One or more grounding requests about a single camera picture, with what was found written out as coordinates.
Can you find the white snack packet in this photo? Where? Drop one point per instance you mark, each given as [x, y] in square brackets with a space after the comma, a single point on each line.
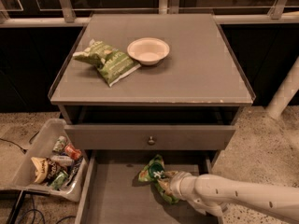
[62, 160]

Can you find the green rice chip bag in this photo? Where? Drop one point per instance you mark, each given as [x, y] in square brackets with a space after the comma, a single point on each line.
[153, 172]

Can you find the grey drawer cabinet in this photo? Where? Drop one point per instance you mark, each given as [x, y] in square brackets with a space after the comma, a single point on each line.
[199, 83]

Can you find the metal window frame rail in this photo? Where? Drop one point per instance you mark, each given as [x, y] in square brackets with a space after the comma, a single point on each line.
[53, 12]

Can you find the round metal drawer knob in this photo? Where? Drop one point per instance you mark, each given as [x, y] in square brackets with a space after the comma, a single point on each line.
[151, 141]

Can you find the dark blue snack bag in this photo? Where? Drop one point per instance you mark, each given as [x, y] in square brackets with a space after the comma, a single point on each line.
[74, 171]

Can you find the green can lower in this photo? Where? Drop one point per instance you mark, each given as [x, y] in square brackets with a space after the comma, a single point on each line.
[59, 180]

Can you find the clear plastic storage bin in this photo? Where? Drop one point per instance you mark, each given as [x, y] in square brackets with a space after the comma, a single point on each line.
[24, 178]

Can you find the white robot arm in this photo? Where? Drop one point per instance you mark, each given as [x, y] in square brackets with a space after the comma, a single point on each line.
[210, 193]

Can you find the white paper bowl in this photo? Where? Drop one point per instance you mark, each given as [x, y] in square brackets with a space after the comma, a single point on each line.
[148, 50]

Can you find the green soda can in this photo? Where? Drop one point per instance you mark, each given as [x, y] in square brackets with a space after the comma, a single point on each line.
[59, 144]

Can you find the grey open middle drawer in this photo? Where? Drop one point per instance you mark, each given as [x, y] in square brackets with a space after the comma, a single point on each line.
[112, 193]

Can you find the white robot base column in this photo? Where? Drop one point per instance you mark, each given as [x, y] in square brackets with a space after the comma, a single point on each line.
[288, 88]

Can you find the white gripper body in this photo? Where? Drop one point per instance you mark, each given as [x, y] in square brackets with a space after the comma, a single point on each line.
[178, 184]

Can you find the grey top drawer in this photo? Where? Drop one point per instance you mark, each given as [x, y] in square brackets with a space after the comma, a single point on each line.
[135, 137]

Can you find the orange soda can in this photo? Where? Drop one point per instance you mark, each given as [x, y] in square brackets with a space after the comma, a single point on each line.
[73, 153]

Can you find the brown chip bag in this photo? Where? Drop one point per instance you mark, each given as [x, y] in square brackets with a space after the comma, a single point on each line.
[46, 169]

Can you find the green jalapeno chip bag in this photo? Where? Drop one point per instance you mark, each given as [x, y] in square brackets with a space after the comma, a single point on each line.
[111, 63]

